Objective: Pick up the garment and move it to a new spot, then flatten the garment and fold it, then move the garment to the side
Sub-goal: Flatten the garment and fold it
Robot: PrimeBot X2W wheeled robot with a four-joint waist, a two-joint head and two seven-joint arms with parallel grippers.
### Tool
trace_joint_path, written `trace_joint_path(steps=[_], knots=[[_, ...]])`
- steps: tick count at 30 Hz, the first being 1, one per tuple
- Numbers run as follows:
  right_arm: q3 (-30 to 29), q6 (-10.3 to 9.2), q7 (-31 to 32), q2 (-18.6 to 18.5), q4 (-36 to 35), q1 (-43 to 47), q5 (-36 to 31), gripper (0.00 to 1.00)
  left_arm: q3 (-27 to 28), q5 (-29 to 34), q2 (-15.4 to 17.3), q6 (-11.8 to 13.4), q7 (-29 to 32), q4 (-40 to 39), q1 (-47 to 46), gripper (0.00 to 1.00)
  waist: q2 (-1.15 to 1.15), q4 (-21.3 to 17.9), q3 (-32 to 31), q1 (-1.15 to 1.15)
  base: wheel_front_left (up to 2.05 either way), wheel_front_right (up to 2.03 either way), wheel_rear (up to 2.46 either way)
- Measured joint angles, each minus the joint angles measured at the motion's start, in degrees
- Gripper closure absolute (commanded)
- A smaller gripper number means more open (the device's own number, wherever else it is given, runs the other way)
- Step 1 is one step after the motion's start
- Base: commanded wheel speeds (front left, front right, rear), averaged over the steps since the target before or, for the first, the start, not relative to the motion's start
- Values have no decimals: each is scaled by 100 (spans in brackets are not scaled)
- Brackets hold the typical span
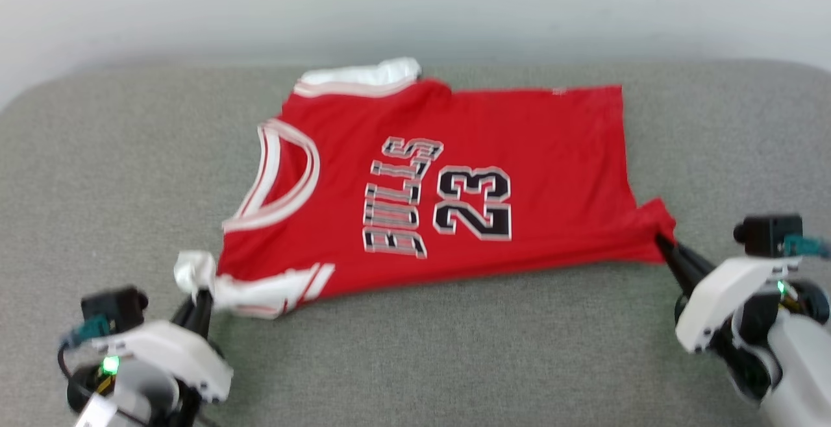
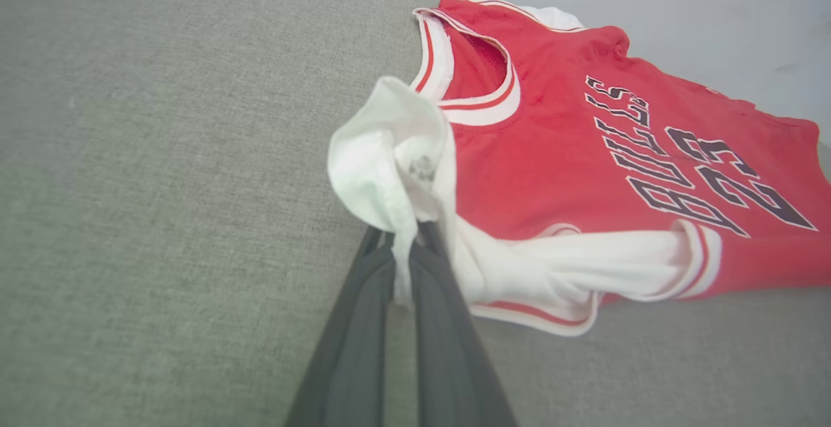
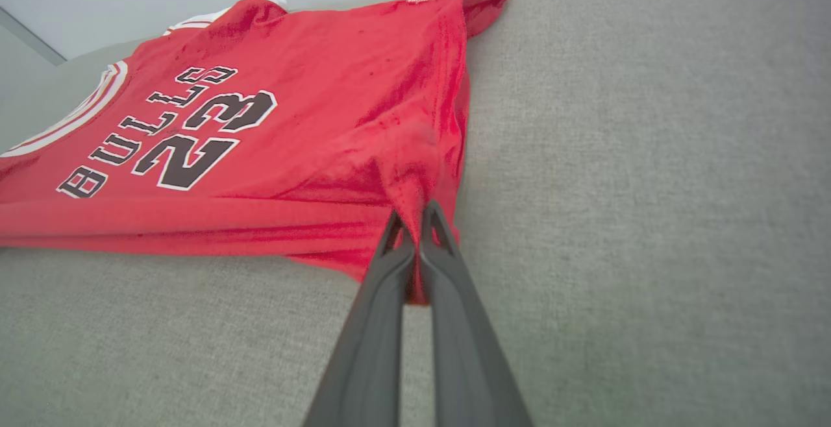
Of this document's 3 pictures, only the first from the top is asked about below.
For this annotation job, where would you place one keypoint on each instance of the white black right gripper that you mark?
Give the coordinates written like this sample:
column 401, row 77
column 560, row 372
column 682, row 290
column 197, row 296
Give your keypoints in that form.
column 720, row 297

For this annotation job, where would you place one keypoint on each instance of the teal camera connector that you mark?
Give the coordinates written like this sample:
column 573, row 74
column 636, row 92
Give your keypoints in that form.
column 808, row 245
column 87, row 331

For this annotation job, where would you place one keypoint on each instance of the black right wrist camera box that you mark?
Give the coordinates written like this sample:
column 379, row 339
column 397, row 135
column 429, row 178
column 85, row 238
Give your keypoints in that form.
column 769, row 233

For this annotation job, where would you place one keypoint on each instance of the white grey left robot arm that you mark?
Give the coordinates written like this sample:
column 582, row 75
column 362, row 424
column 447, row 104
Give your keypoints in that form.
column 123, row 394

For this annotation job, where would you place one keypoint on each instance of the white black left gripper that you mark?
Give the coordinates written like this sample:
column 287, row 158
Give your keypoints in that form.
column 169, row 355

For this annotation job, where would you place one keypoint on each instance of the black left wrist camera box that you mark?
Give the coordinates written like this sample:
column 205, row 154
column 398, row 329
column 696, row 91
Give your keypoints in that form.
column 113, row 310

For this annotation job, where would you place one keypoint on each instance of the teal right camera connector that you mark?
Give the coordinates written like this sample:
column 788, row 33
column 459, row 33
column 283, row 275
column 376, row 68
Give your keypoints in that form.
column 808, row 245

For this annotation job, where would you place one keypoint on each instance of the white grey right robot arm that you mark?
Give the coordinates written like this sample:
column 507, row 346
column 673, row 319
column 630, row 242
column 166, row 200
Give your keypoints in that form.
column 792, row 362

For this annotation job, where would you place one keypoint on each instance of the red Bulls 23 jersey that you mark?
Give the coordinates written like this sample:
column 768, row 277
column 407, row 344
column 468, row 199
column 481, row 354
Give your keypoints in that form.
column 519, row 154

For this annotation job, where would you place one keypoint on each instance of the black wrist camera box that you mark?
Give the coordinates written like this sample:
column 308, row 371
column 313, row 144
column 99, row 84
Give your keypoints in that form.
column 113, row 310
column 769, row 233

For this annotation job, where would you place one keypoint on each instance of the teal left camera connector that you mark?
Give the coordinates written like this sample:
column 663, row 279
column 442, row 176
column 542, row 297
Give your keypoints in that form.
column 87, row 331

